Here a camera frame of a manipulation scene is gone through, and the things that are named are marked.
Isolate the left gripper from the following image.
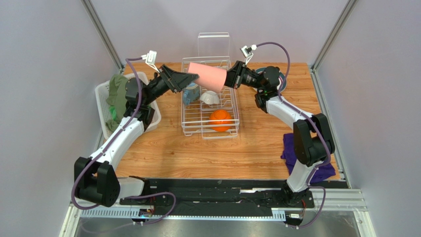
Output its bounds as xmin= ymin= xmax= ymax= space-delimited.
xmin=142 ymin=65 xmax=197 ymax=106

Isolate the blue butterfly mug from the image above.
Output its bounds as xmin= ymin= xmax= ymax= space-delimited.
xmin=182 ymin=82 xmax=201 ymax=106

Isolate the pink cup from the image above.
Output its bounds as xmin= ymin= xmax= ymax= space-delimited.
xmin=187 ymin=63 xmax=227 ymax=93

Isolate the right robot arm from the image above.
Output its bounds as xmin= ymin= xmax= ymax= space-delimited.
xmin=225 ymin=61 xmax=335 ymax=206

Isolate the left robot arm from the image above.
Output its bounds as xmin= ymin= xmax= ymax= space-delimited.
xmin=71 ymin=65 xmax=199 ymax=207

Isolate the white flower-shaped bowl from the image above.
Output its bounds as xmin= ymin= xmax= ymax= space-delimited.
xmin=200 ymin=91 xmax=220 ymax=105

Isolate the orange bowl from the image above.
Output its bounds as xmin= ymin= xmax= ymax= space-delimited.
xmin=209 ymin=110 xmax=233 ymax=132

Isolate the green cloth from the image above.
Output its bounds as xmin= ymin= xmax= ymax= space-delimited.
xmin=106 ymin=75 xmax=128 ymax=132

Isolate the white plastic basket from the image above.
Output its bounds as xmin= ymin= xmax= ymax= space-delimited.
xmin=95 ymin=80 xmax=162 ymax=140

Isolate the purple cloth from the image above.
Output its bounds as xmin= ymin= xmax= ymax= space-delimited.
xmin=281 ymin=133 xmax=336 ymax=184

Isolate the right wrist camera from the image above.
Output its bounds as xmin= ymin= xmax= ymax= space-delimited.
xmin=240 ymin=44 xmax=257 ymax=65

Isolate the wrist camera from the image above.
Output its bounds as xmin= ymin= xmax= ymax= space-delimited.
xmin=141 ymin=50 xmax=161 ymax=73
xmin=240 ymin=44 xmax=257 ymax=65

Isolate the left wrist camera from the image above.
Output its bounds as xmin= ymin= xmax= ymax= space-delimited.
xmin=141 ymin=50 xmax=161 ymax=73

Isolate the white wire dish rack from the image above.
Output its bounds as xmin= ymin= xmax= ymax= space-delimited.
xmin=181 ymin=32 xmax=240 ymax=139

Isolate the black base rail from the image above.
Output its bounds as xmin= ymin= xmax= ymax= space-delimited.
xmin=115 ymin=177 xmax=349 ymax=222

